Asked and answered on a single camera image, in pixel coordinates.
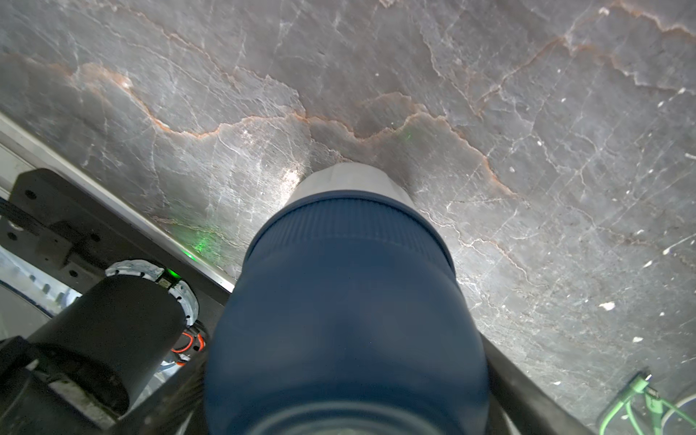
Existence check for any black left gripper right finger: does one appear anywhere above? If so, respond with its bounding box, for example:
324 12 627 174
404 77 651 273
481 335 593 434

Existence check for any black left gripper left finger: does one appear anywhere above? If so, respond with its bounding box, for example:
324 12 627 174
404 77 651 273
108 348 210 434

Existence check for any green USB cable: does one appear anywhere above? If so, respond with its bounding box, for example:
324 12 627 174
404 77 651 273
596 369 696 435

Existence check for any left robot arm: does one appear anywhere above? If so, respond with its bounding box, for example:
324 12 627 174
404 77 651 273
1 163 587 434

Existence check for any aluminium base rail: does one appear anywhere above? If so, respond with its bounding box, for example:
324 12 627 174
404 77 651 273
0 111 237 338

